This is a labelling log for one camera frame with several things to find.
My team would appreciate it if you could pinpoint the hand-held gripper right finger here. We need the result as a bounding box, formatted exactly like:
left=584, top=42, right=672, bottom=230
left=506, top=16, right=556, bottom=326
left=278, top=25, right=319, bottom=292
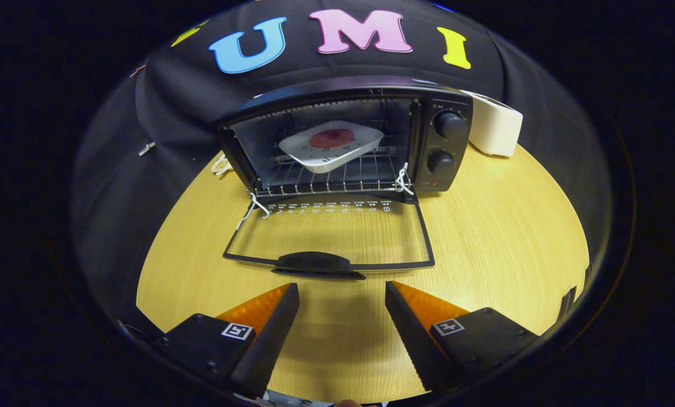
left=385, top=280, right=542, bottom=393

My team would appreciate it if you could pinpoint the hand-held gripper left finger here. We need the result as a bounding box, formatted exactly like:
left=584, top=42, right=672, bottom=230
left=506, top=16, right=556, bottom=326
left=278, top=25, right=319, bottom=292
left=152, top=283, right=300, bottom=400

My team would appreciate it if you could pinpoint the white square plate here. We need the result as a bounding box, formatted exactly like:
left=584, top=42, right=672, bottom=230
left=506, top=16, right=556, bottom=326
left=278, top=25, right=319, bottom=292
left=278, top=120, right=384, bottom=174

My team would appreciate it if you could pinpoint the pink ham slice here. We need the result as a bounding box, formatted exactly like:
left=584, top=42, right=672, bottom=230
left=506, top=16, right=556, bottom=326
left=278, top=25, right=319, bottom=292
left=309, top=128, right=355, bottom=149

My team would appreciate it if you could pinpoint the black toaster oven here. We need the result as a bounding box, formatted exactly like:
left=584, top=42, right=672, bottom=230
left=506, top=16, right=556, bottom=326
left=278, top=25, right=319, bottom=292
left=216, top=76, right=474, bottom=282

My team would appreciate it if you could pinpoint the white bread toaster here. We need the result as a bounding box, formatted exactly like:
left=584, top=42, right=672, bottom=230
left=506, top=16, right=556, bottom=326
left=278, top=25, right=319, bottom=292
left=461, top=90, right=523, bottom=158

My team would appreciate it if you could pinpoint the black backdrop cloth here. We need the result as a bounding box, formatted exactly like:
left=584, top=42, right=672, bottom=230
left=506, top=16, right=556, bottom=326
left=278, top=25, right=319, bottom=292
left=72, top=0, right=612, bottom=334

